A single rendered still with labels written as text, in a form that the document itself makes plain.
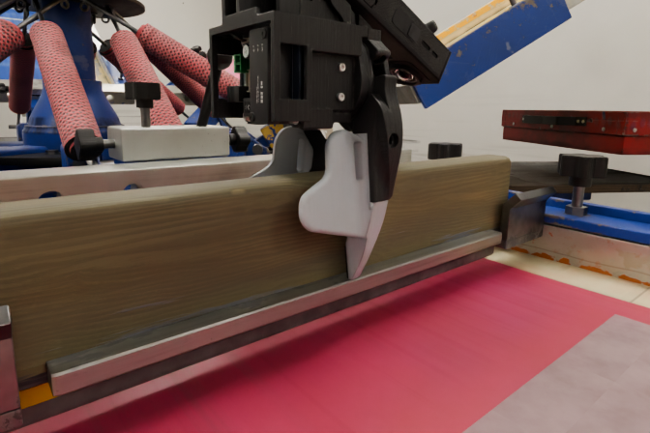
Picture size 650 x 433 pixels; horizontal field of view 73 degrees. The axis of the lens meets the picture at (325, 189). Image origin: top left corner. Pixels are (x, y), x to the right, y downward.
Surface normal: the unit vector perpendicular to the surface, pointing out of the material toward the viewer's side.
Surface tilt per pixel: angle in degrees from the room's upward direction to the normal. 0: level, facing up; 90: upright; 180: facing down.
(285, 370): 0
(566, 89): 90
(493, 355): 0
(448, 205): 90
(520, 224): 90
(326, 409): 0
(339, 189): 82
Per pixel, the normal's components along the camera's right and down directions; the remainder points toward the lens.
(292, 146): 0.57, 0.29
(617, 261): -0.77, 0.11
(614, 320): 0.02, -0.98
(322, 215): 0.63, 0.01
